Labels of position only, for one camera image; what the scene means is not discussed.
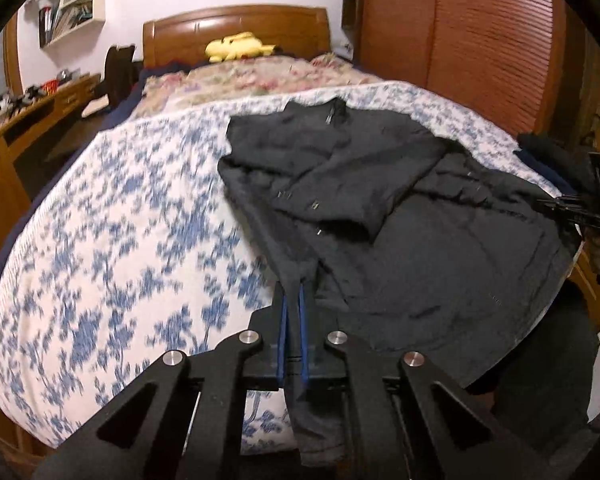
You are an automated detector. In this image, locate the wooden louvered wardrobe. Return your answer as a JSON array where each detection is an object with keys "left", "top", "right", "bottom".
[{"left": 342, "top": 0, "right": 584, "bottom": 136}]

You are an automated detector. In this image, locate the blue floral white bedsheet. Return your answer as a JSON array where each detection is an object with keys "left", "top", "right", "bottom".
[{"left": 0, "top": 81, "right": 556, "bottom": 446}]

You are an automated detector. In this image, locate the wooden headboard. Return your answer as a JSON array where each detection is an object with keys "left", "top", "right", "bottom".
[{"left": 143, "top": 4, "right": 332, "bottom": 68}]

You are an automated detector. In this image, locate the dark wooden chair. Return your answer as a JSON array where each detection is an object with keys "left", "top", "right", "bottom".
[{"left": 81, "top": 44, "right": 137, "bottom": 118}]

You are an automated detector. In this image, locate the white wall shelf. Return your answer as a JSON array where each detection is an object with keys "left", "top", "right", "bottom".
[{"left": 24, "top": 0, "right": 106, "bottom": 49}]

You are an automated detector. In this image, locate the red basket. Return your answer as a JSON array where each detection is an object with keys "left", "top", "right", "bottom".
[{"left": 42, "top": 79, "right": 59, "bottom": 94}]

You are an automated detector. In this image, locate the yellow plush toy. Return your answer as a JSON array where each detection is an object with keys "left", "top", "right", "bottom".
[{"left": 204, "top": 32, "right": 276, "bottom": 63}]

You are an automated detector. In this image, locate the wooden desk cabinet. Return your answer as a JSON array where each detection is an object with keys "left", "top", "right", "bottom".
[{"left": 0, "top": 74, "right": 100, "bottom": 250}]

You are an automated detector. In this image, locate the black zip jacket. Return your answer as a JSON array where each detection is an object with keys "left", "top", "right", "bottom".
[{"left": 218, "top": 99, "right": 581, "bottom": 460}]

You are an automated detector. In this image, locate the pink floral beige quilt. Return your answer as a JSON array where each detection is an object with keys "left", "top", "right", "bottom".
[{"left": 131, "top": 53, "right": 380, "bottom": 119}]

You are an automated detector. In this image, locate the dark clothes pile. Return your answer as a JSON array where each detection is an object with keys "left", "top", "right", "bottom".
[{"left": 515, "top": 133, "right": 594, "bottom": 195}]

